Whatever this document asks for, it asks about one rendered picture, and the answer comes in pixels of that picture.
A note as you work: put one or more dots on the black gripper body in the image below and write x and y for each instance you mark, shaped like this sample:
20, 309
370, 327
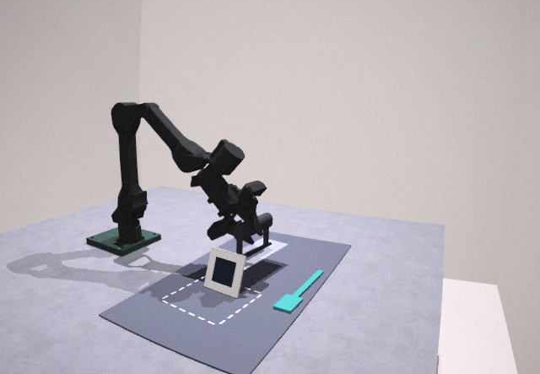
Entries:
228, 203

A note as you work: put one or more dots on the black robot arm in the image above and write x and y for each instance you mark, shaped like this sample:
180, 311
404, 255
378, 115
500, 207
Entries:
132, 200

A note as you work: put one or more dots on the beige square tile with dark square centre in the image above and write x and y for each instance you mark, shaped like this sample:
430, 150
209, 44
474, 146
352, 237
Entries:
224, 271

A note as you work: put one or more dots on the turquoise flat trowel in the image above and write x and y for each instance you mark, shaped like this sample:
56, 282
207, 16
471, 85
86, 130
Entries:
289, 302

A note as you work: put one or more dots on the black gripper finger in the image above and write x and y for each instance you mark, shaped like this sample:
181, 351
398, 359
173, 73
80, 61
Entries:
249, 215
229, 230

